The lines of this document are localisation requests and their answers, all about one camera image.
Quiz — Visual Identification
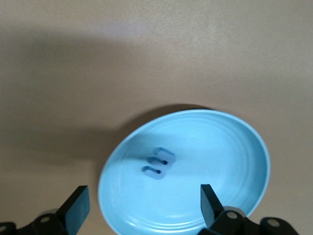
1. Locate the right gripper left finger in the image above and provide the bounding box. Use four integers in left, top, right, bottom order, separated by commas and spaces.
0, 185, 90, 235

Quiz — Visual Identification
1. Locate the blue plate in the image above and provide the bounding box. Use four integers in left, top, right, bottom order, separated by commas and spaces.
97, 109, 271, 235

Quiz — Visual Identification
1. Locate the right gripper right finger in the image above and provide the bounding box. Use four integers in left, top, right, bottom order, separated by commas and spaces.
198, 184, 300, 235

